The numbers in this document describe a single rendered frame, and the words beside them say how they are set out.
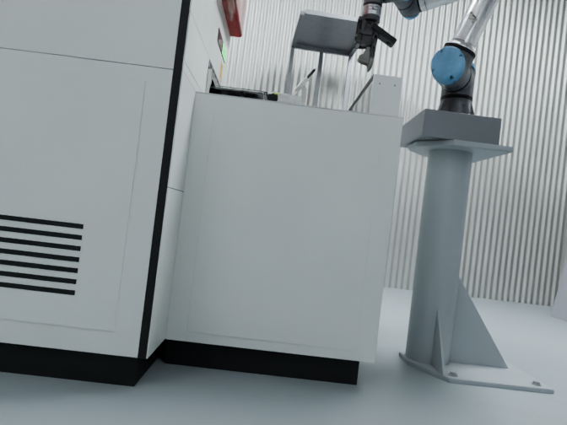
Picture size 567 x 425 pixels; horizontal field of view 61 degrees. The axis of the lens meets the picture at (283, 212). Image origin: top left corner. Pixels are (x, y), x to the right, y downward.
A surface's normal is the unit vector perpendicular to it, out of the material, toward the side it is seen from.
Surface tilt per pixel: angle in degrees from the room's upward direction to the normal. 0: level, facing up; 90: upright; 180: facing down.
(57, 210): 90
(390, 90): 90
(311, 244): 90
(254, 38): 90
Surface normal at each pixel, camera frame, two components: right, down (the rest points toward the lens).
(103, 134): 0.02, -0.01
